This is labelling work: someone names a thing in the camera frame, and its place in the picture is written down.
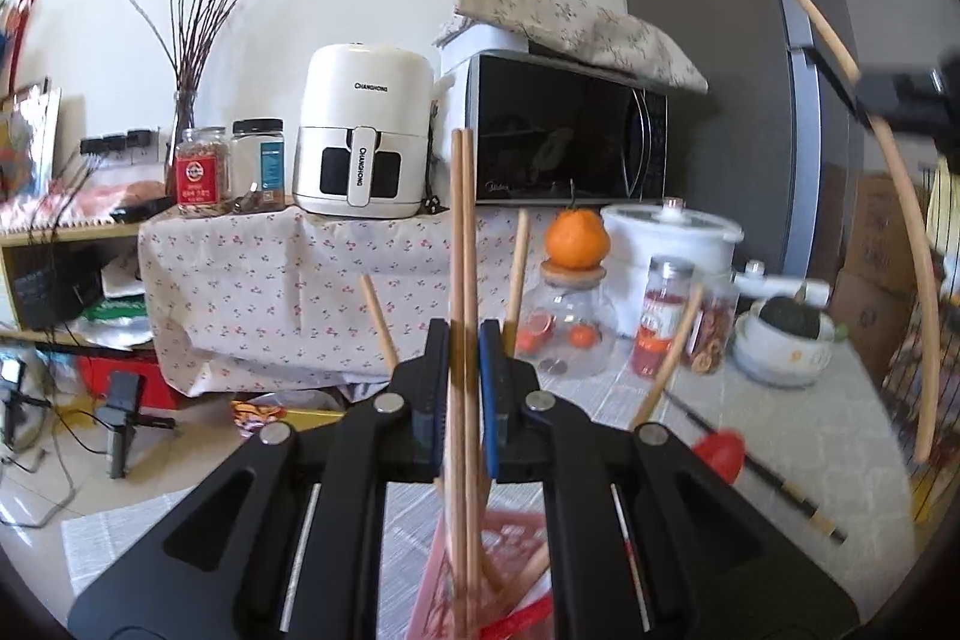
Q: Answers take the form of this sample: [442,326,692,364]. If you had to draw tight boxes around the printed bamboo chopstick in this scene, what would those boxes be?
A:
[628,283,703,431]

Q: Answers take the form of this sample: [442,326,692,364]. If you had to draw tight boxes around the wooden chopstick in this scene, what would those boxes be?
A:
[745,0,944,465]
[444,130,469,638]
[359,275,398,374]
[503,208,530,356]
[460,130,483,627]

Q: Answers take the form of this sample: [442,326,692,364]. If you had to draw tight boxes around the pink lattice utensil holder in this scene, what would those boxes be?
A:
[405,509,555,640]

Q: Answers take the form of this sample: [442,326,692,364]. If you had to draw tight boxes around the black chopstick gold band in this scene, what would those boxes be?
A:
[665,392,848,546]

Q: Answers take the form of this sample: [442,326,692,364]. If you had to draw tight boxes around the glass jar wooden lid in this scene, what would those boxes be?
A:
[514,260,617,380]

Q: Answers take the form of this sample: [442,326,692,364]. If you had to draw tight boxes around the orange mandarin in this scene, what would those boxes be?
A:
[544,209,610,271]

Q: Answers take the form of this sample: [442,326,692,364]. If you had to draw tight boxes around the grey refrigerator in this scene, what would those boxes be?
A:
[626,0,893,280]

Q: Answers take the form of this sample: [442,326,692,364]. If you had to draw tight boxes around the white electric pot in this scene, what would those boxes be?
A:
[601,198,832,336]

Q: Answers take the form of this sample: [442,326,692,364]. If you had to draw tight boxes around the red spice jar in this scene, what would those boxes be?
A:
[630,255,695,377]

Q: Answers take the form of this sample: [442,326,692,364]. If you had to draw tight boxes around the cardboard boxes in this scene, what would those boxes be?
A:
[828,172,916,386]

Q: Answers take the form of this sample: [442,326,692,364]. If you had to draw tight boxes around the floral cabinet cloth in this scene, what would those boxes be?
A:
[136,203,610,400]

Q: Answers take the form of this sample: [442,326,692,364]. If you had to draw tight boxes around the black microwave oven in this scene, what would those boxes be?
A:
[428,25,667,206]

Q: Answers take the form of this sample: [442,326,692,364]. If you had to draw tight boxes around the dried fruit jar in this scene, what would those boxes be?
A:
[685,291,737,375]

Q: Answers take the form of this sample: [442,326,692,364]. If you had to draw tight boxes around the dark green squash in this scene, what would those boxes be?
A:
[758,296,822,339]

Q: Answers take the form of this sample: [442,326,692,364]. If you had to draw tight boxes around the white air fryer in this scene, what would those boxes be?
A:
[291,44,433,220]

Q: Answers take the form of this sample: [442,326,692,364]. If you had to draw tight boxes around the blue label jar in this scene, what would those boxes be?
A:
[229,117,286,213]

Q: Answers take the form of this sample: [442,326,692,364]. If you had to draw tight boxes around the white stacked bowls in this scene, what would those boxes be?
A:
[732,302,836,390]

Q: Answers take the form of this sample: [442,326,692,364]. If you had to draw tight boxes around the red label jar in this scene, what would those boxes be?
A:
[174,127,229,218]

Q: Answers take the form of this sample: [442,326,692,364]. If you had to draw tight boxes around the floral cushion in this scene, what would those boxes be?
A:
[434,0,709,94]

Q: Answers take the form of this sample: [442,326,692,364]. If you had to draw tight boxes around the wooden shelf unit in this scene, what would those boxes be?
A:
[0,76,175,356]

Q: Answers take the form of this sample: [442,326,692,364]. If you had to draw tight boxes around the grey checked tablecloth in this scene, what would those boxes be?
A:
[58,323,921,640]

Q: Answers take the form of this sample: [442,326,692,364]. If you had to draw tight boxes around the dry branches in vase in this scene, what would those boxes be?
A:
[125,0,241,164]

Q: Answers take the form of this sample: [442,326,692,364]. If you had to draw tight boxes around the black wire rack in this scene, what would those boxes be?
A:
[882,158,958,528]

